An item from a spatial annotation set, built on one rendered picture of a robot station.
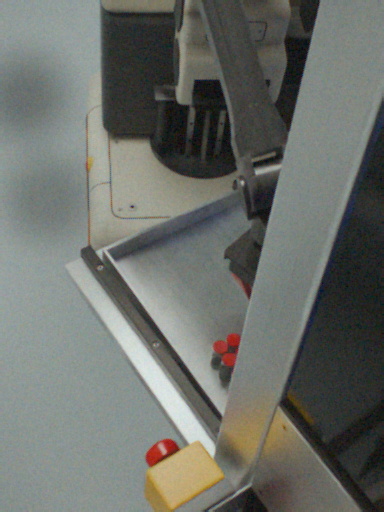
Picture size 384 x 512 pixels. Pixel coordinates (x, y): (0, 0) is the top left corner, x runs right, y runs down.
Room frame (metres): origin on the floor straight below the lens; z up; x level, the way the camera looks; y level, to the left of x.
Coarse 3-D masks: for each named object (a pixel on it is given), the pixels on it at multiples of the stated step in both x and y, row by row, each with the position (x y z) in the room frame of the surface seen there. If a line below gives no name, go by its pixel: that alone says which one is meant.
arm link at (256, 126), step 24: (216, 0) 0.82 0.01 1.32; (240, 0) 0.83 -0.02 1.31; (216, 24) 0.80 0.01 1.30; (240, 24) 0.80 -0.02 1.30; (216, 48) 0.78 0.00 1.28; (240, 48) 0.78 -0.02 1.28; (240, 72) 0.76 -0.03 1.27; (240, 96) 0.74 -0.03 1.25; (264, 96) 0.74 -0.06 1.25; (240, 120) 0.72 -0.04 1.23; (264, 120) 0.72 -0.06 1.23; (240, 144) 0.70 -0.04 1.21; (264, 144) 0.70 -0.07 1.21; (240, 168) 0.69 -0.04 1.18; (264, 168) 0.68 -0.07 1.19; (264, 192) 0.66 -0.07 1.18
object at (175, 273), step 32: (160, 224) 0.81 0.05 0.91; (192, 224) 0.85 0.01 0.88; (224, 224) 0.86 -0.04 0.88; (128, 256) 0.77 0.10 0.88; (160, 256) 0.77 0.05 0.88; (192, 256) 0.78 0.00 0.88; (128, 288) 0.69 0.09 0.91; (160, 288) 0.71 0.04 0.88; (192, 288) 0.72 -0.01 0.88; (224, 288) 0.73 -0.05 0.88; (160, 320) 0.66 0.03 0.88; (192, 320) 0.67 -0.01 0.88; (224, 320) 0.67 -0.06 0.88; (192, 352) 0.61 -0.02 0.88; (224, 384) 0.57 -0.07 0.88
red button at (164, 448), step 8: (160, 440) 0.41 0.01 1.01; (168, 440) 0.41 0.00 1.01; (152, 448) 0.40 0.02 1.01; (160, 448) 0.40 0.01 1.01; (168, 448) 0.40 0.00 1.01; (176, 448) 0.40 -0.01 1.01; (152, 456) 0.39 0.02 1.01; (160, 456) 0.39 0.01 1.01; (168, 456) 0.40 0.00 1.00; (152, 464) 0.38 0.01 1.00
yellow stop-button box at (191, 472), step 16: (192, 448) 0.40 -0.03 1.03; (160, 464) 0.37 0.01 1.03; (176, 464) 0.38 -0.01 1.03; (192, 464) 0.38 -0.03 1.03; (208, 464) 0.38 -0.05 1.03; (160, 480) 0.36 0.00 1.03; (176, 480) 0.36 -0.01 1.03; (192, 480) 0.36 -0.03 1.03; (208, 480) 0.36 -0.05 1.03; (224, 480) 0.37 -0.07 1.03; (160, 496) 0.34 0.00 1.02; (176, 496) 0.34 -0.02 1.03; (192, 496) 0.34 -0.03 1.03; (208, 496) 0.34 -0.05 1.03; (224, 496) 0.35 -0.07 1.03
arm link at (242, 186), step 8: (240, 176) 0.68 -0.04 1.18; (240, 184) 0.67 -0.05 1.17; (240, 192) 0.68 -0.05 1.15; (248, 192) 0.66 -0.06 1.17; (240, 200) 0.68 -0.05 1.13; (248, 200) 0.66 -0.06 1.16; (248, 208) 0.66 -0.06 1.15; (264, 208) 0.67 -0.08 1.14; (248, 216) 0.66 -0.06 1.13; (256, 216) 0.66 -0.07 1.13; (264, 216) 0.66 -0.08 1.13; (264, 224) 0.65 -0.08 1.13
